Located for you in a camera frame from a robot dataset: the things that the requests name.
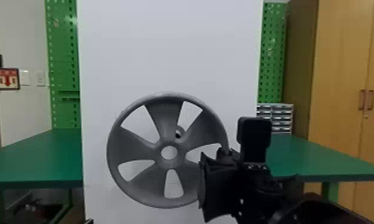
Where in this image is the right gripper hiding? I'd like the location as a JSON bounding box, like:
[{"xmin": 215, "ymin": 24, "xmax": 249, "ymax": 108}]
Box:
[{"xmin": 197, "ymin": 147, "xmax": 253, "ymax": 224}]

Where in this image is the grey wheel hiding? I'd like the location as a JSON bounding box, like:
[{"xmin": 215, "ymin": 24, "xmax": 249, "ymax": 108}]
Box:
[{"xmin": 105, "ymin": 92, "xmax": 230, "ymax": 209}]

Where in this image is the white panel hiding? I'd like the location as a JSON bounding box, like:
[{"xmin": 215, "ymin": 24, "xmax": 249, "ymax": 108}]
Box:
[{"xmin": 76, "ymin": 0, "xmax": 264, "ymax": 224}]

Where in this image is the white drawer cabinet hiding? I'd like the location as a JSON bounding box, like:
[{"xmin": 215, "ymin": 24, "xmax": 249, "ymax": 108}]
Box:
[{"xmin": 256, "ymin": 103, "xmax": 295, "ymax": 135}]

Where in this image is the wooden cupboard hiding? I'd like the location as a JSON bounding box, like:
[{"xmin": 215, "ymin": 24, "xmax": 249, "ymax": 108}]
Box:
[{"xmin": 283, "ymin": 0, "xmax": 374, "ymax": 224}]

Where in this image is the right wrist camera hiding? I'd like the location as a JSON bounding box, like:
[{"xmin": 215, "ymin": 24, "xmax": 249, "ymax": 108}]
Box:
[{"xmin": 236, "ymin": 116, "xmax": 273, "ymax": 164}]

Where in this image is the white wall switch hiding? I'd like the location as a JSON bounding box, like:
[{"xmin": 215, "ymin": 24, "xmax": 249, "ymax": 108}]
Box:
[
  {"xmin": 19, "ymin": 70, "xmax": 31, "ymax": 86},
  {"xmin": 36, "ymin": 70, "xmax": 47, "ymax": 87}
]

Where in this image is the red wall sign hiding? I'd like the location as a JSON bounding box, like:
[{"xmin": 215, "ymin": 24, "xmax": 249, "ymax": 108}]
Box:
[{"xmin": 0, "ymin": 67, "xmax": 21, "ymax": 91}]

